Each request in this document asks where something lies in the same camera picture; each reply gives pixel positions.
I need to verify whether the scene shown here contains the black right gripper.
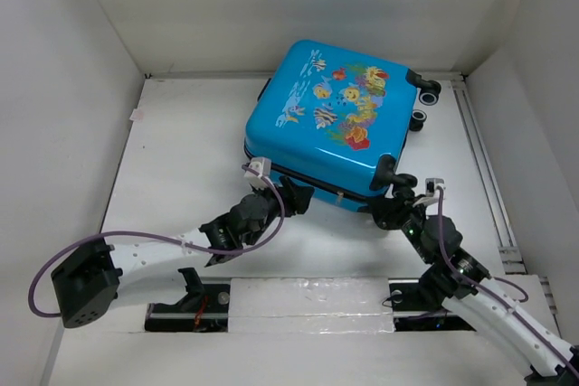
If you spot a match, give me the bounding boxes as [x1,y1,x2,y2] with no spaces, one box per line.
[365,192,432,264]

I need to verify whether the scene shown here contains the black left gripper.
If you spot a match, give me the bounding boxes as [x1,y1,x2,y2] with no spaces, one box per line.
[244,175,311,246]

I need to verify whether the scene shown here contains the blue hard-shell suitcase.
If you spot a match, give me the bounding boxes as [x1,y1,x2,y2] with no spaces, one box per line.
[244,40,441,212]

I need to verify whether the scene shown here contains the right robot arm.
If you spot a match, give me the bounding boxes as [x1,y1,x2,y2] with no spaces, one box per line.
[367,196,578,385]

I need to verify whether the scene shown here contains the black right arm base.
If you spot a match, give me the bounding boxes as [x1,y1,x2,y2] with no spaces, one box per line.
[382,281,474,332]

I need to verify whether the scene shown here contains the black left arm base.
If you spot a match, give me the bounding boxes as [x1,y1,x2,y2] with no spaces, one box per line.
[144,268,232,334]

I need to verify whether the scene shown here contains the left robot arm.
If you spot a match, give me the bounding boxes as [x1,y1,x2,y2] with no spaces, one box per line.
[51,176,315,329]

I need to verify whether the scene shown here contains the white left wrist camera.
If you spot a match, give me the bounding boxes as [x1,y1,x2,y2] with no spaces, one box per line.
[244,157,271,190]

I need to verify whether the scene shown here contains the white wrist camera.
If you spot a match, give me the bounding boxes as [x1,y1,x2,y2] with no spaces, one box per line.
[425,177,446,197]
[244,157,271,190]

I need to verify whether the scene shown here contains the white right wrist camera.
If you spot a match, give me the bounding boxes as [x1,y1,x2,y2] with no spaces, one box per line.
[425,177,446,197]

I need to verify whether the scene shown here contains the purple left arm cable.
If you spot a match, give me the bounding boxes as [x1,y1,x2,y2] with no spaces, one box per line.
[27,163,287,318]

